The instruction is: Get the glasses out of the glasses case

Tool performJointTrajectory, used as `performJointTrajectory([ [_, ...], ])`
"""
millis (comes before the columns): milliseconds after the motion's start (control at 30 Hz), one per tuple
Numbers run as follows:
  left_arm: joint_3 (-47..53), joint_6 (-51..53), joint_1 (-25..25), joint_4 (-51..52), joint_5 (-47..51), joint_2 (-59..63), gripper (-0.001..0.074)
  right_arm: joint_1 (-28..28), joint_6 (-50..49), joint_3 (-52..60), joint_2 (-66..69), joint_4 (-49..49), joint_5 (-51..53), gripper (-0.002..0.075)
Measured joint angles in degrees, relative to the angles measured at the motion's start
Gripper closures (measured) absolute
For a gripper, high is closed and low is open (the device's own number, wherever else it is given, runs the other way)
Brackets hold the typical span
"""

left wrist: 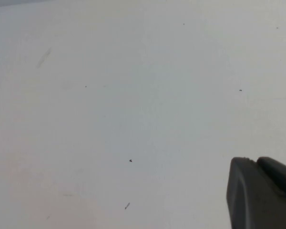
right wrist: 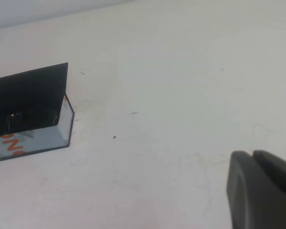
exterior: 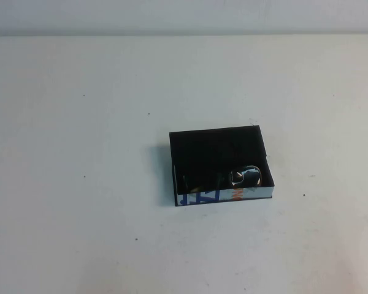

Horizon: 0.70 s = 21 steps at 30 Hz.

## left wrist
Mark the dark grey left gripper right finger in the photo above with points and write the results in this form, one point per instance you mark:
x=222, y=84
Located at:
x=280, y=174

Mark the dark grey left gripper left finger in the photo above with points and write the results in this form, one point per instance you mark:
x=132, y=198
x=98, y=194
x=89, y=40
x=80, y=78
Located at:
x=249, y=198

